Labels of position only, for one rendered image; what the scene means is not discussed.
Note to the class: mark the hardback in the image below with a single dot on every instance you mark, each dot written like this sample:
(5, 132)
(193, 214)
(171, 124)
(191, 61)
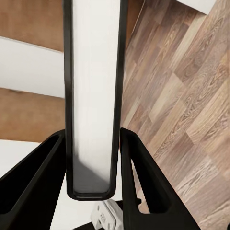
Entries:
(94, 34)

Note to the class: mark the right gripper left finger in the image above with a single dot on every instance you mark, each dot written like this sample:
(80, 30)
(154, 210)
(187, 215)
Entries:
(30, 190)

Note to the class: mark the sliding door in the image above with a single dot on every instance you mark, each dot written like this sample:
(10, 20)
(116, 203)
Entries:
(28, 116)
(40, 22)

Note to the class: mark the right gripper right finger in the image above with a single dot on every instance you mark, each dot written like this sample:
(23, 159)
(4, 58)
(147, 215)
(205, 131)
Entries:
(167, 211)

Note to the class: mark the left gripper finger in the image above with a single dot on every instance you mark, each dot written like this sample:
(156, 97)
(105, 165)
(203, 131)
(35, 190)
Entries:
(120, 203)

